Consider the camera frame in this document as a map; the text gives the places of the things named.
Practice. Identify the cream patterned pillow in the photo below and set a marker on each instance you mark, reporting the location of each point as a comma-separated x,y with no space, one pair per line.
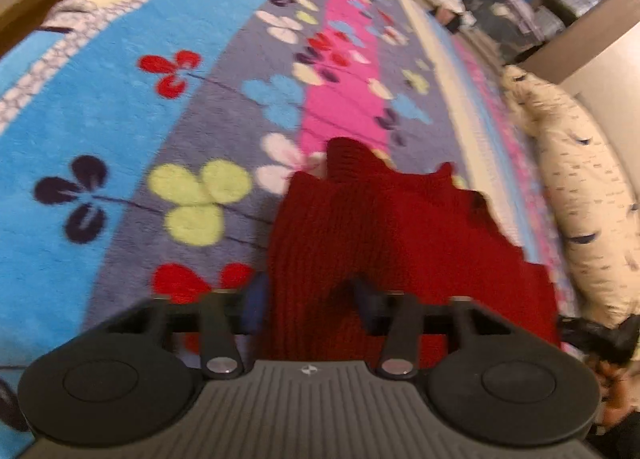
592,200

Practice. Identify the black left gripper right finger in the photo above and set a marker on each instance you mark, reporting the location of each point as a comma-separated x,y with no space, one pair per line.
485,377

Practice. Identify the grey patterned storage bag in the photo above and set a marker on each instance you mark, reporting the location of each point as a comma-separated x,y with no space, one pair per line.
518,29

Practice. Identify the colourful floral bed blanket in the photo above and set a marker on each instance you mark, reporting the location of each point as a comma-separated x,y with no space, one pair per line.
145,145

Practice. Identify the red knitted cardigan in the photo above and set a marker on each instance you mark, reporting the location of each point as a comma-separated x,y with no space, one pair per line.
414,233

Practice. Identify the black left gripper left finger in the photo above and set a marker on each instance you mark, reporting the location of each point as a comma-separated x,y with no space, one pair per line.
140,371

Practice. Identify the white clutter on sill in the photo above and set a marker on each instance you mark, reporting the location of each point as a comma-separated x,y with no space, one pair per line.
452,14

